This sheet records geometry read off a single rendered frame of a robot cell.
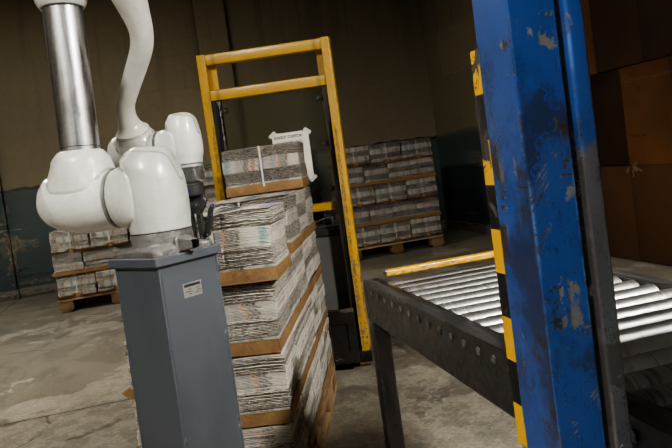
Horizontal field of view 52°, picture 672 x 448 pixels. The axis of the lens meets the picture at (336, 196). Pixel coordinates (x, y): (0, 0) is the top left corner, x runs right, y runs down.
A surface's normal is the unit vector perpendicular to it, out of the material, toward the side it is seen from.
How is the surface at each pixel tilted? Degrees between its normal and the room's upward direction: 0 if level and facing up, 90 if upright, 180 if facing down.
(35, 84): 90
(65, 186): 84
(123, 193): 88
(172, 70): 90
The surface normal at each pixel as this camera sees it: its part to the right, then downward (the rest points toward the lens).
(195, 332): 0.77, -0.07
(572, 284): 0.24, 0.02
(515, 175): -0.96, 0.15
